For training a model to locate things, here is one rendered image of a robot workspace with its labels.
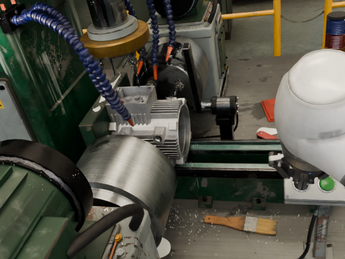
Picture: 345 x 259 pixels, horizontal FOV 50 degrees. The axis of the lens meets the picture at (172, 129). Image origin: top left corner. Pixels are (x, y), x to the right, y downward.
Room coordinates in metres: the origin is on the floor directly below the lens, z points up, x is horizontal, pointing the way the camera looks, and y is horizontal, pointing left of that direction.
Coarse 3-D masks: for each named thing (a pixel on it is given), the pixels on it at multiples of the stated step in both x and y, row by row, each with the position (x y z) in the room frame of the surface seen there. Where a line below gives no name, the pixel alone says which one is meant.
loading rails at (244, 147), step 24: (192, 144) 0.96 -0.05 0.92; (216, 144) 0.93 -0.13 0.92; (240, 144) 0.91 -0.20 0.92; (264, 144) 0.88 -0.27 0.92; (192, 168) 0.83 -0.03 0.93; (216, 168) 0.81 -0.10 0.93; (240, 168) 0.79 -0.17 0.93; (264, 168) 0.78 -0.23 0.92; (192, 192) 0.83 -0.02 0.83; (216, 192) 0.81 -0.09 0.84; (240, 192) 0.78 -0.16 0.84; (264, 192) 0.76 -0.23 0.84
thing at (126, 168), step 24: (96, 144) 0.72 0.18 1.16; (120, 144) 0.69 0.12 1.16; (144, 144) 0.70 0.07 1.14; (96, 168) 0.62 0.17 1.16; (120, 168) 0.61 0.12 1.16; (144, 168) 0.63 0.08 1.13; (168, 168) 0.67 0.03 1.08; (96, 192) 0.56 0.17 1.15; (120, 192) 0.56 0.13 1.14; (144, 192) 0.57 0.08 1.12; (168, 192) 0.62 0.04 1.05
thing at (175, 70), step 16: (160, 48) 1.19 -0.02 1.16; (176, 48) 1.18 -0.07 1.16; (192, 48) 1.21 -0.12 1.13; (160, 64) 1.13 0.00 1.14; (176, 64) 1.12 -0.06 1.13; (208, 64) 1.24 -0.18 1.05; (144, 80) 1.15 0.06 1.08; (160, 80) 1.14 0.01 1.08; (176, 80) 1.11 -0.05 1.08; (160, 96) 1.14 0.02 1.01; (176, 96) 1.12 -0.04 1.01
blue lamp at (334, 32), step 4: (328, 20) 1.04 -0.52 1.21; (332, 20) 1.03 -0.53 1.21; (336, 20) 1.07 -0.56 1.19; (340, 20) 1.01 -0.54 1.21; (344, 20) 1.01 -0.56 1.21; (328, 24) 1.04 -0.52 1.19; (332, 24) 1.02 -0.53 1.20; (336, 24) 1.02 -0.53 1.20; (340, 24) 1.01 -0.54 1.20; (344, 24) 1.01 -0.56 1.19; (328, 28) 1.04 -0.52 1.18; (332, 28) 1.02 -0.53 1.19; (336, 28) 1.02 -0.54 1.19; (340, 28) 1.01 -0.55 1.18; (344, 28) 1.02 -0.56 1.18; (328, 32) 1.04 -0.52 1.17; (332, 32) 1.02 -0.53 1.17; (336, 32) 1.02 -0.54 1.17; (340, 32) 1.01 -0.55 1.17; (344, 32) 1.02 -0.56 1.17
